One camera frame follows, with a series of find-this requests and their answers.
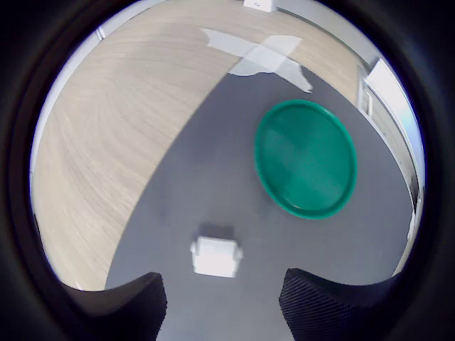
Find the small white plastic terminal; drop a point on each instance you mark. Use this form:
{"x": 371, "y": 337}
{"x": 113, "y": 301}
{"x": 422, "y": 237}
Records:
{"x": 217, "y": 259}

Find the round green lid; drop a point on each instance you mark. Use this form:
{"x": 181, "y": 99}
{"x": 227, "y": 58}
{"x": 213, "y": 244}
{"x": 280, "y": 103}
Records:
{"x": 305, "y": 160}

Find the dark grey mat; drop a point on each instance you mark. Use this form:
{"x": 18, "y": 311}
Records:
{"x": 213, "y": 177}

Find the white masking tape piece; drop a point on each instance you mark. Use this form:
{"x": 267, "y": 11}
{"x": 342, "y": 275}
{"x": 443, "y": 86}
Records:
{"x": 263, "y": 57}

